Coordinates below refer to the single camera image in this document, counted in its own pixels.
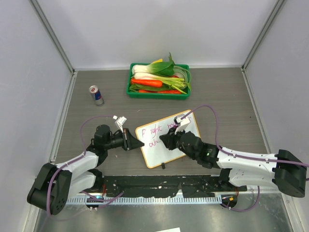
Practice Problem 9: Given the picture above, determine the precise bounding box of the yellow framed whiteboard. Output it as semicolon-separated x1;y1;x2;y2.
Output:
135;110;189;169

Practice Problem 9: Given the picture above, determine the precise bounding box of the red bull drink can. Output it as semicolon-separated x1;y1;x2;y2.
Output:
89;85;104;106

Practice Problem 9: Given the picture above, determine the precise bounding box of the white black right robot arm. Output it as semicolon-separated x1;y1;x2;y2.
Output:
159;128;307;198

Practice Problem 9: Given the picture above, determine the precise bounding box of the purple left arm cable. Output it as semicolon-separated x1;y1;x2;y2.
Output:
44;115;125;217

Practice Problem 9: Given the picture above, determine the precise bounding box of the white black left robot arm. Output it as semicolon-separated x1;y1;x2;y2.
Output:
27;125;144;215

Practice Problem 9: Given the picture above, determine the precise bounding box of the white green leek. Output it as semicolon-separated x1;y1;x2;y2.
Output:
130;72;191;91

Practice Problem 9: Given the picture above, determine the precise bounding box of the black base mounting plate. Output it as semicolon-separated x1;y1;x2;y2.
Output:
85;175;247;198

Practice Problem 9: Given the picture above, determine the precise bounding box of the green plastic vegetable tray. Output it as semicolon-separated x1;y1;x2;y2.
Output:
126;63;191;100

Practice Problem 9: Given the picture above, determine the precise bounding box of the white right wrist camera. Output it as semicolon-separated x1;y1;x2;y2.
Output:
174;114;191;134

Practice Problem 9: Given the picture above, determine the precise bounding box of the slotted cable duct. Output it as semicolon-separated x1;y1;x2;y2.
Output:
66;194;222;205

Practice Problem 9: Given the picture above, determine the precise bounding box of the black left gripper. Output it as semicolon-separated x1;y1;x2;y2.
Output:
104;128;144;151

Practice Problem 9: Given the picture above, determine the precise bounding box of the green bok choy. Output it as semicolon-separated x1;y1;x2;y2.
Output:
131;53;175;76

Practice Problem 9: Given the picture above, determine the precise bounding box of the orange carrot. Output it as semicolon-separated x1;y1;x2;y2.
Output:
130;78;163;88

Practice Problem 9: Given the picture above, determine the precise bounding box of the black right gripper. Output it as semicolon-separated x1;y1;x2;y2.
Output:
160;125;197;160

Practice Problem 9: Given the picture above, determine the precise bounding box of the white paper sheet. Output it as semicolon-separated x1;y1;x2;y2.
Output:
161;227;181;232

